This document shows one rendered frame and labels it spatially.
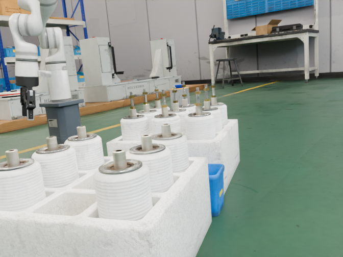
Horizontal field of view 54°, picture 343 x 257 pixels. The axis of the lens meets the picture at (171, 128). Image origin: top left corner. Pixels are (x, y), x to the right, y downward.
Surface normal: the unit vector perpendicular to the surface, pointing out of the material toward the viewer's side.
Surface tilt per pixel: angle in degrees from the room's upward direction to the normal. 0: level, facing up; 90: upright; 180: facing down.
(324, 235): 0
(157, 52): 69
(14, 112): 90
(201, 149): 90
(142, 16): 90
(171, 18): 90
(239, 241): 0
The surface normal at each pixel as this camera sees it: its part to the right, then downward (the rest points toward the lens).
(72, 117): 0.81, 0.04
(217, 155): -0.33, 0.20
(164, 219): 0.94, -0.02
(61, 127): 0.14, 0.11
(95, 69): -0.57, 0.20
